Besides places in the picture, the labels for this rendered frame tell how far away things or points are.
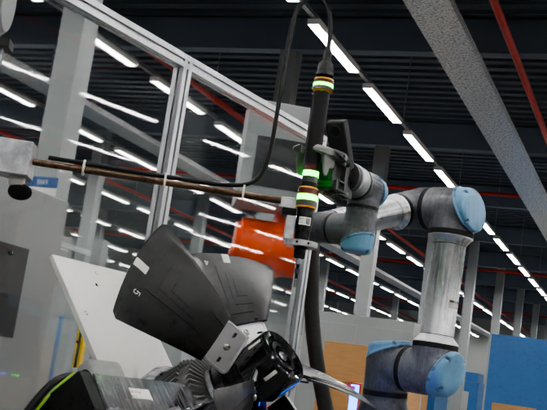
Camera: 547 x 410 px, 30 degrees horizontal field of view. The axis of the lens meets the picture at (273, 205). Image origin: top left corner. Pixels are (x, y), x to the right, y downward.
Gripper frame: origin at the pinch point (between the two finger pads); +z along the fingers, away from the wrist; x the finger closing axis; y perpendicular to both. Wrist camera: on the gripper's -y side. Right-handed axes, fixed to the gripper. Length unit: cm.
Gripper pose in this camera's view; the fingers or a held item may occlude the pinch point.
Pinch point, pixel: (307, 146)
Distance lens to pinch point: 214.6
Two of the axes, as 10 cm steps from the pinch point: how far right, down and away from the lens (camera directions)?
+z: -5.0, -2.1, -8.4
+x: -8.6, -0.4, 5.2
